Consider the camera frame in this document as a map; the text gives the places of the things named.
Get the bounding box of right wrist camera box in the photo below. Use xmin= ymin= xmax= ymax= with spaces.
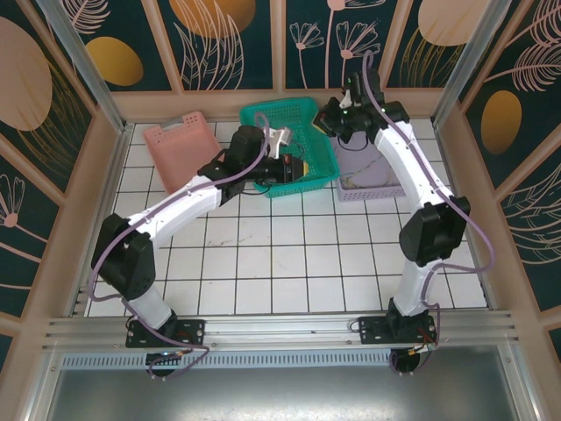
xmin=340 ymin=73 xmax=366 ymax=109

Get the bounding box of pink plastic basket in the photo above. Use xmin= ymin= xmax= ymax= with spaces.
xmin=143 ymin=111 xmax=223 ymax=194

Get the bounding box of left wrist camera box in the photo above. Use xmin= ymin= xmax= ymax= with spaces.
xmin=264 ymin=125 xmax=294 ymax=160

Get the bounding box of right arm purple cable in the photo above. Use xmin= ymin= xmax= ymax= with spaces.
xmin=361 ymin=50 xmax=496 ymax=378

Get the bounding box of slotted grey cable duct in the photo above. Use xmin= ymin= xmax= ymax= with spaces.
xmin=60 ymin=353 xmax=394 ymax=370

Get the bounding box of yellow cable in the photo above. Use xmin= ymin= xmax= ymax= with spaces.
xmin=341 ymin=160 xmax=391 ymax=188

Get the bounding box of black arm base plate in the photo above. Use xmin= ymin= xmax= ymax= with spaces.
xmin=125 ymin=318 xmax=207 ymax=348
xmin=358 ymin=314 xmax=439 ymax=347

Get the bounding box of purple plastic basket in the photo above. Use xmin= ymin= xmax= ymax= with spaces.
xmin=335 ymin=131 xmax=407 ymax=203

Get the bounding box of grey metal sheet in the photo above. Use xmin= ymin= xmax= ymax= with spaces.
xmin=25 ymin=346 xmax=543 ymax=421

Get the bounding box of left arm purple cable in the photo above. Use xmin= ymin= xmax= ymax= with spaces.
xmin=87 ymin=111 xmax=290 ymax=381

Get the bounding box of teal plastic basket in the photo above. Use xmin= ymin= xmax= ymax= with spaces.
xmin=238 ymin=96 xmax=341 ymax=199

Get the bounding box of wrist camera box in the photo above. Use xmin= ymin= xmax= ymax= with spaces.
xmin=264 ymin=125 xmax=294 ymax=160
xmin=340 ymin=73 xmax=366 ymax=109

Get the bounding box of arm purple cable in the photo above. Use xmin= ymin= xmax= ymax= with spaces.
xmin=87 ymin=111 xmax=290 ymax=381
xmin=361 ymin=50 xmax=496 ymax=378

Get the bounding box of aluminium frame post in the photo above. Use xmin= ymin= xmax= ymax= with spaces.
xmin=431 ymin=0 xmax=514 ymax=128
xmin=37 ymin=0 xmax=135 ymax=132

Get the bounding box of aluminium side rail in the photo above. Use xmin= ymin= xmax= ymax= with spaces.
xmin=69 ymin=124 xmax=135 ymax=318

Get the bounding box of aluminium mounting rail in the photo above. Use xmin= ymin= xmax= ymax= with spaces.
xmin=41 ymin=310 xmax=521 ymax=352

